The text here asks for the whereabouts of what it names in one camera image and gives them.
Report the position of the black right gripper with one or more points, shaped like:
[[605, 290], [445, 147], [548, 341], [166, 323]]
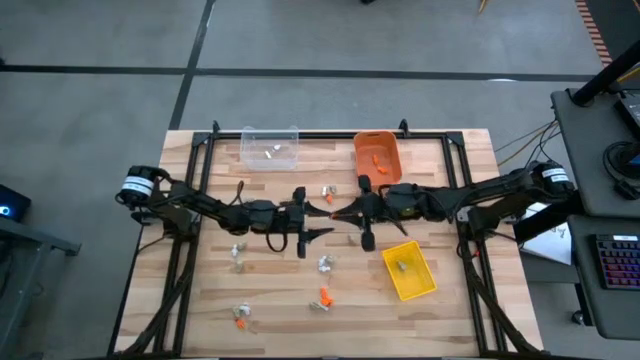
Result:
[[392, 205]]

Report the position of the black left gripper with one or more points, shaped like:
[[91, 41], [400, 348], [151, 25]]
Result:
[[280, 217]]

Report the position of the yellow plastic basket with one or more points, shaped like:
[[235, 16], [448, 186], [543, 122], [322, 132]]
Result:
[[417, 280]]

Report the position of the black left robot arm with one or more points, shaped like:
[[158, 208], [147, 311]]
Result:
[[200, 202]]

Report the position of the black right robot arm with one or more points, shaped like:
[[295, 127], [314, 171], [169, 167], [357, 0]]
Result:
[[475, 192]]

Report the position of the orange plastic bin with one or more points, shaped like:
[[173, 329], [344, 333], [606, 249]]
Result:
[[365, 150]]

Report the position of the clear plastic bin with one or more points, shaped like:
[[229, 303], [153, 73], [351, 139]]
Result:
[[260, 165]]

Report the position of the white paper sheet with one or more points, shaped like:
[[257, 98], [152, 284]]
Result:
[[550, 245]]

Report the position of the grey desk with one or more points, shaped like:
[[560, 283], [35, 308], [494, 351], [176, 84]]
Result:
[[605, 310], [585, 150]]

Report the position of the black caster wheel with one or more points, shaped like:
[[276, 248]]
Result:
[[578, 317]]

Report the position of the backlit black keyboard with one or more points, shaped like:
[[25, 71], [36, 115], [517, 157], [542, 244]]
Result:
[[620, 262]]

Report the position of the black headset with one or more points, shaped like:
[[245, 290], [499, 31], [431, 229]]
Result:
[[625, 191]]

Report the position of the black metal pole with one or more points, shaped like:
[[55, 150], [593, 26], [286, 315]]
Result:
[[605, 75]]

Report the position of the black laptop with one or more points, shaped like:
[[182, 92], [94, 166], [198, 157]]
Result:
[[632, 112]]

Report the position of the black box with blue light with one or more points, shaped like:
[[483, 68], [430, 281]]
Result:
[[15, 205]]

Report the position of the black metal table frame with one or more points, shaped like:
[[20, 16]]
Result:
[[325, 135]]

